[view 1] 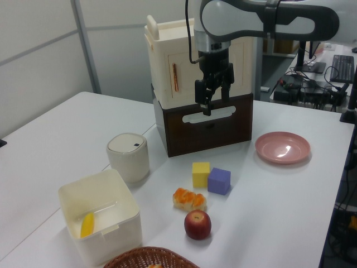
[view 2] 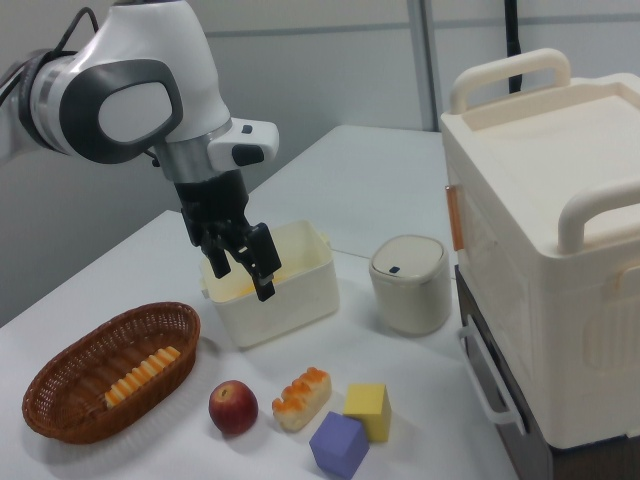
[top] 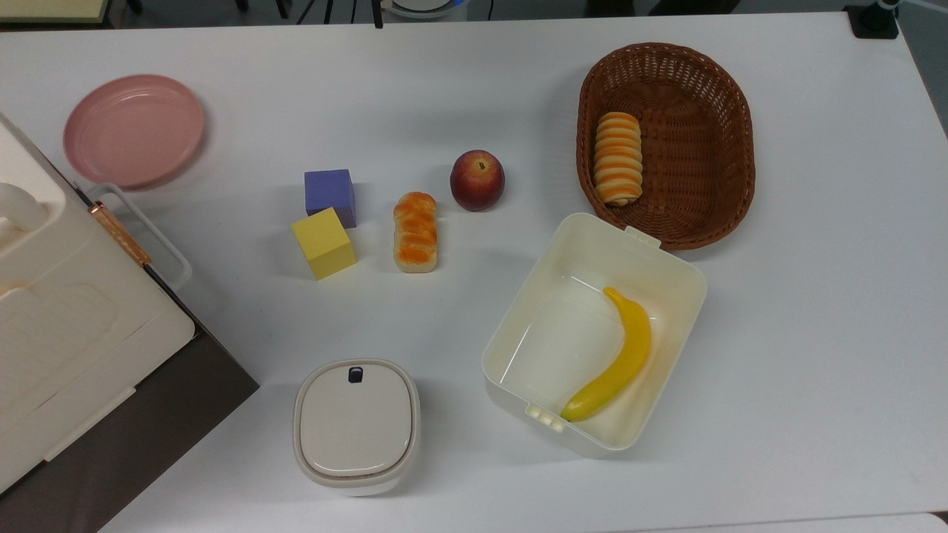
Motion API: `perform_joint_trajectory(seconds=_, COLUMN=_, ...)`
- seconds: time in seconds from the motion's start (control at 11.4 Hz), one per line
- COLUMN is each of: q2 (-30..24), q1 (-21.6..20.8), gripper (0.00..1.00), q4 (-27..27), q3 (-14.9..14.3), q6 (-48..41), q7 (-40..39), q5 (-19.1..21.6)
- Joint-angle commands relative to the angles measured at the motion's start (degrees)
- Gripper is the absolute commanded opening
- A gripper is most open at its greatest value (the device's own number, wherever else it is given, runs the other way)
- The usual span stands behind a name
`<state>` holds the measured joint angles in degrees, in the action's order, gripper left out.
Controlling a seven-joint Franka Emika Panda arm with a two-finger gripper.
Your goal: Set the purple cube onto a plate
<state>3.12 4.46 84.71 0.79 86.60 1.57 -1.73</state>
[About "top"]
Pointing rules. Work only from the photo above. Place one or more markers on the white lidded square container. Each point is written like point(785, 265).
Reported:
point(356, 426)

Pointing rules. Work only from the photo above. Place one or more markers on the yellow banana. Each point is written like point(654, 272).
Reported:
point(618, 361)

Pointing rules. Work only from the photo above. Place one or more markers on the purple cube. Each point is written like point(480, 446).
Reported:
point(329, 191)

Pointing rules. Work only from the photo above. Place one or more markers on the black tripod legs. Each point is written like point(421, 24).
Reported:
point(354, 10)

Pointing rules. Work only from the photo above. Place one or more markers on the cream plastic open box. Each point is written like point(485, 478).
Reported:
point(570, 333)

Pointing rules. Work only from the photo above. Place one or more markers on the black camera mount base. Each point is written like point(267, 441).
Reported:
point(872, 18)

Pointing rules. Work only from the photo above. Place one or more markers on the striped spiral bread roll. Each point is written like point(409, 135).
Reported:
point(618, 158)

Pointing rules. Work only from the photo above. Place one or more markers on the cream toaster oven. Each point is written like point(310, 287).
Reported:
point(67, 326)

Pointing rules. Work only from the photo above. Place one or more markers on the brown wicker basket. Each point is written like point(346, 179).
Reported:
point(689, 148)

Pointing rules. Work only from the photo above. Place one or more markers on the yellow cube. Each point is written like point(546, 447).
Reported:
point(323, 241)

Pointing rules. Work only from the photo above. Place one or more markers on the yellow board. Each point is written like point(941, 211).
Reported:
point(49, 8)

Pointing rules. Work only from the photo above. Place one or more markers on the pink round plate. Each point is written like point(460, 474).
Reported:
point(133, 130)

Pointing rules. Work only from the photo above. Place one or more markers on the orange braided bread loaf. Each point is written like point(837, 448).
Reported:
point(415, 232)

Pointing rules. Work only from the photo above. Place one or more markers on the white round base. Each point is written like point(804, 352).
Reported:
point(422, 7)

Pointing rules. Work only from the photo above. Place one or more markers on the red apple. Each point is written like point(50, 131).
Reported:
point(477, 181)

